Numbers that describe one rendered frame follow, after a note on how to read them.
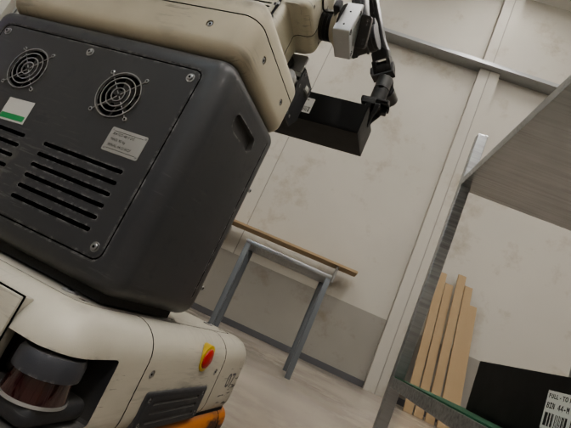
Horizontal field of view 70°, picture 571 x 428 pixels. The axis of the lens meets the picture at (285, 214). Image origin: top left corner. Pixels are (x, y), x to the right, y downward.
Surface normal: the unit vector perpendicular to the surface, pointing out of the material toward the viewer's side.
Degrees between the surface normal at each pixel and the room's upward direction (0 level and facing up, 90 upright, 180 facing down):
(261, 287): 90
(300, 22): 172
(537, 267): 90
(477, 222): 90
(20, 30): 90
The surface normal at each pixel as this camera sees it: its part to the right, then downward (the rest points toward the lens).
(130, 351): 0.97, 0.05
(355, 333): -0.04, -0.27
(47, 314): 0.08, -0.82
